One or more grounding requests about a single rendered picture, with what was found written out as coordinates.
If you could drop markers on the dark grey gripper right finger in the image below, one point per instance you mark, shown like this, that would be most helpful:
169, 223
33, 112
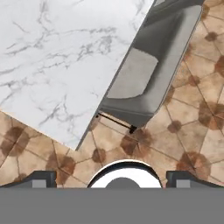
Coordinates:
179, 178

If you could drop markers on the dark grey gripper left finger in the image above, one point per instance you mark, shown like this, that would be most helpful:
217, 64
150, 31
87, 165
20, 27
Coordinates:
43, 178

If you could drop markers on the white and black round object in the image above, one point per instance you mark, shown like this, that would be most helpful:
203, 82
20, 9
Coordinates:
124, 175

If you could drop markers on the stainless steel dishwasher door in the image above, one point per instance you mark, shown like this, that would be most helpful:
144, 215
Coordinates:
154, 61

